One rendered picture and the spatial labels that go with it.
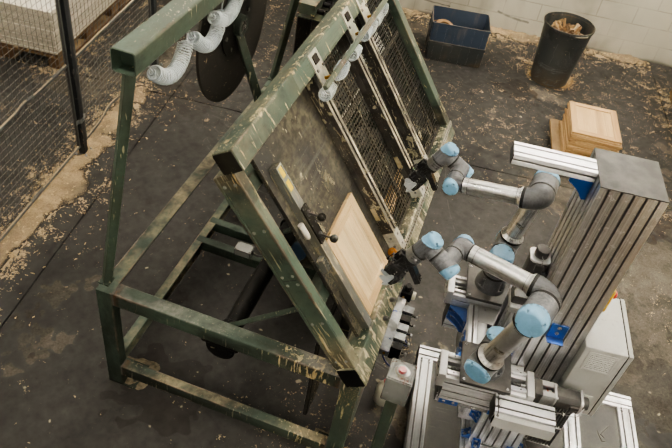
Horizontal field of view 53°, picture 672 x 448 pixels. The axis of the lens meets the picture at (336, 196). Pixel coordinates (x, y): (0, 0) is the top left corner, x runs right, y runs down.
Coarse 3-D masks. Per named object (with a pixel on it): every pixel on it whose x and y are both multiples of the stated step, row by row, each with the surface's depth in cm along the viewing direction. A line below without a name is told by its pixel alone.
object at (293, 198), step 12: (276, 168) 280; (276, 180) 283; (288, 192) 285; (300, 204) 290; (300, 216) 292; (312, 240) 298; (324, 240) 302; (324, 252) 300; (336, 264) 307; (336, 276) 307; (348, 288) 312; (348, 300) 315; (360, 300) 319; (360, 312) 317; (360, 324) 322
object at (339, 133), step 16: (320, 64) 313; (320, 80) 310; (336, 80) 312; (320, 112) 324; (336, 112) 326; (336, 128) 326; (336, 144) 332; (352, 144) 334; (352, 160) 335; (352, 176) 341; (368, 176) 343; (368, 192) 344; (384, 208) 353; (384, 224) 354; (400, 240) 360
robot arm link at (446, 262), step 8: (448, 248) 268; (456, 248) 267; (440, 256) 261; (448, 256) 263; (456, 256) 265; (432, 264) 264; (440, 264) 262; (448, 264) 261; (456, 264) 263; (440, 272) 263; (448, 272) 261; (456, 272) 261
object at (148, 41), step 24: (192, 0) 269; (216, 0) 286; (144, 24) 250; (168, 24) 253; (192, 24) 271; (288, 24) 454; (120, 48) 236; (144, 48) 240; (168, 48) 258; (240, 48) 337; (120, 72) 242; (120, 96) 253; (120, 120) 257; (120, 144) 266; (120, 168) 276; (120, 192) 286; (288, 312) 311
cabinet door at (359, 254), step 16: (352, 208) 333; (336, 224) 317; (352, 224) 331; (352, 240) 328; (368, 240) 342; (336, 256) 312; (352, 256) 325; (368, 256) 339; (384, 256) 353; (352, 272) 322; (368, 272) 336; (368, 288) 333; (368, 304) 330
